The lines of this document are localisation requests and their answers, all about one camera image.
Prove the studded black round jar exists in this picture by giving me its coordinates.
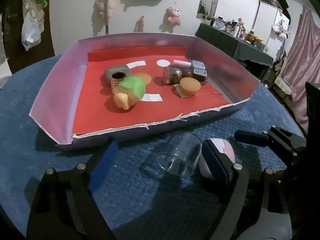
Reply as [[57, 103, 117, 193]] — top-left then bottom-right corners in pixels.
[[110, 72, 126, 92]]

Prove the dark green covered table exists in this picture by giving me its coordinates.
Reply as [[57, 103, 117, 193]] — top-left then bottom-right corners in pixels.
[[195, 23, 273, 68]]

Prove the tan round makeup sponge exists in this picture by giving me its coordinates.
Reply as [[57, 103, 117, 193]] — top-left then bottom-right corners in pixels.
[[132, 73, 152, 86]]

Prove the tan mushroom shaped sponge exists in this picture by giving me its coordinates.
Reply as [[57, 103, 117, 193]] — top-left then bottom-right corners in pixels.
[[180, 77, 201, 96]]

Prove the pink plush bear toy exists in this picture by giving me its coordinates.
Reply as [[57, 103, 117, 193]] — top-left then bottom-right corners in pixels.
[[167, 6, 181, 26]]

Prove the white plastic bag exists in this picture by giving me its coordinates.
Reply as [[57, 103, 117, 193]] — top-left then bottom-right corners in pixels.
[[21, 13, 41, 51]]

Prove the white cabinet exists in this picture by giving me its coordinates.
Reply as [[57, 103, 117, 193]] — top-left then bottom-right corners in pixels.
[[252, 0, 291, 50]]

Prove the clear plastic cup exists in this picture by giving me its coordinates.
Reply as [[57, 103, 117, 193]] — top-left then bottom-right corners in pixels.
[[157, 132, 202, 177]]

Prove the light pink plush toy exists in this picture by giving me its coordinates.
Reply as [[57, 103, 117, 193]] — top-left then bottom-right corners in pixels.
[[95, 0, 120, 18]]

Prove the green orange duck toy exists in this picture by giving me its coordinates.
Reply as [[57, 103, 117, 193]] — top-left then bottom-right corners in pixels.
[[113, 76, 146, 110]]

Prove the dark brown door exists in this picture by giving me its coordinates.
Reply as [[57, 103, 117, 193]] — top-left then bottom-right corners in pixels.
[[1, 0, 55, 73]]

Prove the blue round cushion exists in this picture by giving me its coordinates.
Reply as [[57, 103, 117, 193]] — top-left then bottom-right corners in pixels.
[[1, 57, 301, 239]]

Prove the pink cap nail polish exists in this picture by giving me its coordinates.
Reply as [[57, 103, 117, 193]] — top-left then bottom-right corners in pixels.
[[174, 60, 206, 69]]

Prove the pink curtain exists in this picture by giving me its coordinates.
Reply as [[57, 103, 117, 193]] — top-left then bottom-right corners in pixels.
[[282, 7, 319, 132]]

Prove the black cap nail polish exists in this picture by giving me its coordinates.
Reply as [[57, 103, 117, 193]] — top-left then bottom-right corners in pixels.
[[191, 68, 208, 85]]

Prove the brown eye shadow case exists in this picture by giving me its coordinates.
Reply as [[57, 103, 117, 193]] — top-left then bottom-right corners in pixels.
[[105, 64, 132, 82]]

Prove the dark brown round ball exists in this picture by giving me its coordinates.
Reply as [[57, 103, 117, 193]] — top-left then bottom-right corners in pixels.
[[181, 68, 193, 78]]

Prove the brown glass jar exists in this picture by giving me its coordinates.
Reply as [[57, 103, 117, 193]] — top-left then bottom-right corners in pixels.
[[163, 66, 182, 85]]

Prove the pink red cardboard tray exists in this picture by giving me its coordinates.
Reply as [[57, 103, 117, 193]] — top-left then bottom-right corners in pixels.
[[29, 33, 259, 149]]

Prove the pink hanging strap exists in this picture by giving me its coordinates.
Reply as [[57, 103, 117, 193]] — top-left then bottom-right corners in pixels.
[[134, 15, 146, 33]]

